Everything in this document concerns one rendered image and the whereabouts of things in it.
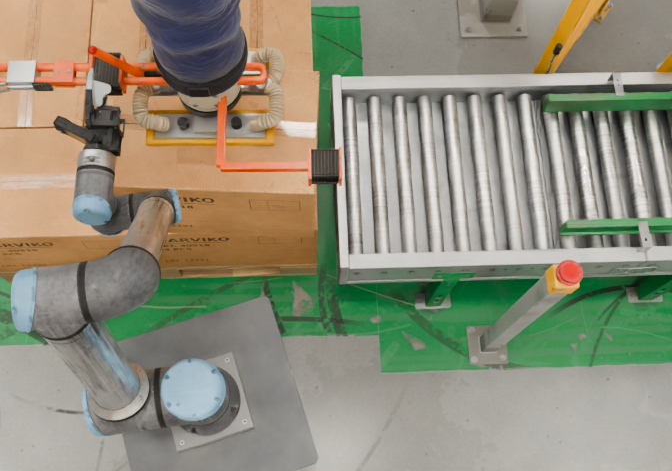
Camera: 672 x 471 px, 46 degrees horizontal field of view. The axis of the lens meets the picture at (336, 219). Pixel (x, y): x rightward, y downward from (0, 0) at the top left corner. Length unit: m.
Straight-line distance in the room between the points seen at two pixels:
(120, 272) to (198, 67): 0.57
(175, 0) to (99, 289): 0.57
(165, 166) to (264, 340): 0.58
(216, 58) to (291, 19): 1.18
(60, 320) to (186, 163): 0.90
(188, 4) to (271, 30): 1.36
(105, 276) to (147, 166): 0.87
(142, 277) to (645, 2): 3.00
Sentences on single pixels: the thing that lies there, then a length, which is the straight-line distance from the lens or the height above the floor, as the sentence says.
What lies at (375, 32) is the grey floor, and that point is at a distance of 3.64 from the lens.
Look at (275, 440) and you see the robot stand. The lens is 2.31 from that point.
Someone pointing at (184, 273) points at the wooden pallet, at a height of 0.02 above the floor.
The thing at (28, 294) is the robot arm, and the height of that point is 1.64.
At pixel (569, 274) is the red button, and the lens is 2.20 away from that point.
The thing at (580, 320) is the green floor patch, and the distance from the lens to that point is 3.30.
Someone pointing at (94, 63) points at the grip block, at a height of 1.26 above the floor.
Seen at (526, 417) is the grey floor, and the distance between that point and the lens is 3.18.
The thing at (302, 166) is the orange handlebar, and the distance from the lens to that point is 1.96.
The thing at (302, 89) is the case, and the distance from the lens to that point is 2.41.
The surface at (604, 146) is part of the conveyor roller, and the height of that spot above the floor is 0.55.
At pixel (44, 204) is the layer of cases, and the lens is 2.82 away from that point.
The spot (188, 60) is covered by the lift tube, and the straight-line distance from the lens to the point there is 1.86.
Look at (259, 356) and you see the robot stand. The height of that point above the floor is 0.75.
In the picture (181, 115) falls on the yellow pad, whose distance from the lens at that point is 2.18.
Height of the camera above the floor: 3.05
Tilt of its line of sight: 70 degrees down
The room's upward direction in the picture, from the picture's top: 6 degrees clockwise
